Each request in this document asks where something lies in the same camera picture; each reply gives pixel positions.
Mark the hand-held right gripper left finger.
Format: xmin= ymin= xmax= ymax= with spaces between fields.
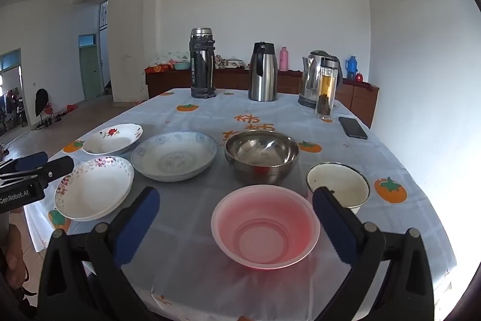
xmin=38 ymin=187 xmax=161 ymax=321

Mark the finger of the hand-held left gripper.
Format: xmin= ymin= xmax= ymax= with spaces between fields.
xmin=0 ymin=156 xmax=75 ymax=190
xmin=0 ymin=151 xmax=49 ymax=176

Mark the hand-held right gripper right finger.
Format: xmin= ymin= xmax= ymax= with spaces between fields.
xmin=312 ymin=187 xmax=437 ymax=321

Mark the white plate with pink flowers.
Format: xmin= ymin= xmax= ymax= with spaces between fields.
xmin=54 ymin=156 xmax=135 ymax=222

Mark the white enamel bowl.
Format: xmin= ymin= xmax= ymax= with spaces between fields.
xmin=305 ymin=162 xmax=371 ymax=214

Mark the white plate with red flowers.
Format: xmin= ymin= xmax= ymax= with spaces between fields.
xmin=82 ymin=123 xmax=144 ymax=156

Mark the pink plastic bowl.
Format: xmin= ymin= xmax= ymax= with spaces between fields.
xmin=211 ymin=185 xmax=321 ymax=269

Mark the white plate with blue pattern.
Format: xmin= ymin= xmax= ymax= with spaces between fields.
xmin=131 ymin=132 xmax=219 ymax=182

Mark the stainless steel bowl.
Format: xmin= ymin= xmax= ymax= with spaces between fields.
xmin=224 ymin=130 xmax=300 ymax=186

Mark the person's left forearm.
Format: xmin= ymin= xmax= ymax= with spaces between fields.
xmin=0 ymin=221 xmax=30 ymax=289

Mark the black garment on chair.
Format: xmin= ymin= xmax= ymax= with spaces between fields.
xmin=35 ymin=88 xmax=53 ymax=130

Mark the black smartphone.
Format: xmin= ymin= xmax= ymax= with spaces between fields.
xmin=339 ymin=116 xmax=368 ymax=140

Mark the green door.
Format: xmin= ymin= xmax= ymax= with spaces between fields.
xmin=78 ymin=34 xmax=104 ymax=100

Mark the persimmon print tablecloth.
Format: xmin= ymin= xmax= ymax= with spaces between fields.
xmin=24 ymin=88 xmax=457 ymax=321

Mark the glass tea bottle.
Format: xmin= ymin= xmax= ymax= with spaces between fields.
xmin=314 ymin=57 xmax=339 ymax=119

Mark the stainless steel electric kettle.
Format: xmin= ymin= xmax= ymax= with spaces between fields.
xmin=298 ymin=50 xmax=343 ymax=109

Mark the mesh food cover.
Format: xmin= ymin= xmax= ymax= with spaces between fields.
xmin=148 ymin=51 xmax=192 ymax=68

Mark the stainless steel carafe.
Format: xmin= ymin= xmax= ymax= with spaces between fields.
xmin=248 ymin=42 xmax=279 ymax=102

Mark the dark wooden sideboard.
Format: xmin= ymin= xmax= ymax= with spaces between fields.
xmin=145 ymin=66 xmax=380 ymax=129

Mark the black thermos flask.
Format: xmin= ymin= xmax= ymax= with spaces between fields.
xmin=190 ymin=28 xmax=217 ymax=98

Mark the pile of colourful cloth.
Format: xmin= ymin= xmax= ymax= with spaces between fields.
xmin=215 ymin=56 xmax=249 ymax=69

